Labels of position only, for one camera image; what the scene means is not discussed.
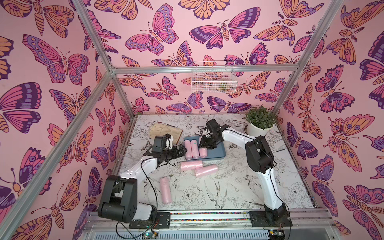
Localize pink trash bag roll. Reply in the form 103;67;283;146
160;177;172;205
199;148;208;159
195;165;218;178
191;140;200;159
180;160;203;171
184;140;193;161

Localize blue plastic storage box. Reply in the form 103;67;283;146
184;136;226;161

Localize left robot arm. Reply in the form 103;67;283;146
98;134;191;224

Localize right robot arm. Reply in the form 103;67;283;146
199;119;289;221

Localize beige cloth with red trim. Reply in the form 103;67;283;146
149;123;183;145

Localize potted green plant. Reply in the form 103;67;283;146
246;106;276;137

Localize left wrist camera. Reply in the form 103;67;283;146
164;134;174;150

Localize white wire basket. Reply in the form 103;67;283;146
190;61;238;94

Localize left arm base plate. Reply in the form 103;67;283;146
129;212;171;229

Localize aluminium front rail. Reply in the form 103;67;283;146
80;209;342;240

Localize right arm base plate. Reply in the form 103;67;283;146
247;211;293;228

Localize aluminium frame struts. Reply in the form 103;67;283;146
1;1;344;240

